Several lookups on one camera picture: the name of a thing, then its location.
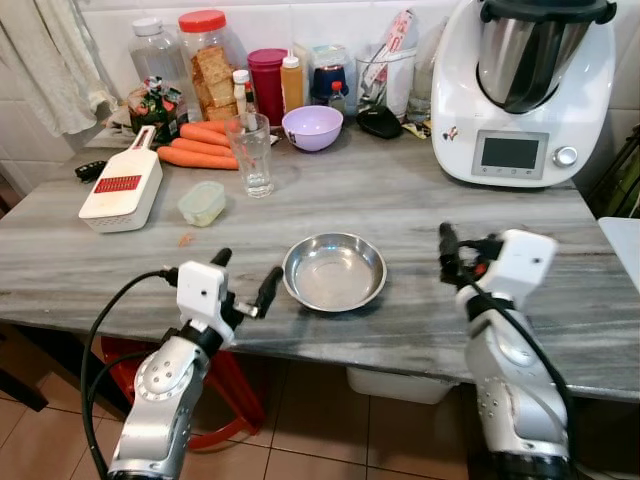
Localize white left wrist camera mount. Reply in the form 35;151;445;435
176;261;234;337

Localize clear jar with blue contents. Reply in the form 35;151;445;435
307;44;359;113

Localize orange carrot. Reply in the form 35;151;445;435
156;145;240;172
169;136;234;159
179;121;234;148

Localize white plastic box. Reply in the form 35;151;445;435
346;366;457;406

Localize black scoop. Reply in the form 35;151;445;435
355;104;405;140

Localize clear plastic bottle white cap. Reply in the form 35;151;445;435
127;16;192;99

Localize purple plastic bowl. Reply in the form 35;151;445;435
281;104;345;153

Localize white grater with red blade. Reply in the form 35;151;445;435
78;125;165;235

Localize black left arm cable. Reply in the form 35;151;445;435
79;266;182;477

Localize green and black bag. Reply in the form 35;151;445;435
598;128;640;218

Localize clear jar with red lid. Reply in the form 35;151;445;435
177;8;247;124

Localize small black device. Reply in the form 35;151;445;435
74;159;109;183

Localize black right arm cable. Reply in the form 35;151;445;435
468;288;578;451

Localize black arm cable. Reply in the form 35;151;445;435
468;288;578;451
79;266;182;477

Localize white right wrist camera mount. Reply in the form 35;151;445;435
468;229;559;307

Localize red plastic stool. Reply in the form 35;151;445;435
99;336;267;452

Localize magenta plastic tumbler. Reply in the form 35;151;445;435
246;47;289;127

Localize green printed food packet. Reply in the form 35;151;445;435
127;76;190;142

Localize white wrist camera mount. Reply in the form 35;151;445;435
468;229;559;307
176;261;234;337

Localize pale hanging towel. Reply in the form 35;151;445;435
0;0;117;137

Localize white food processor with steel jug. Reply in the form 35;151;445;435
431;0;619;189

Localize clear drinking glass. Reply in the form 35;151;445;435
225;112;276;199

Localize orange sauce bottle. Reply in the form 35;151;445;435
280;54;306;114

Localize clear container holding packets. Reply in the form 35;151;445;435
356;10;419;122

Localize small pale green plastic container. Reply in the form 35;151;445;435
177;180;228;228

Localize stainless steel bowl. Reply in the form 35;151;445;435
282;232;389;314

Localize white side table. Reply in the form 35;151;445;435
597;216;640;292

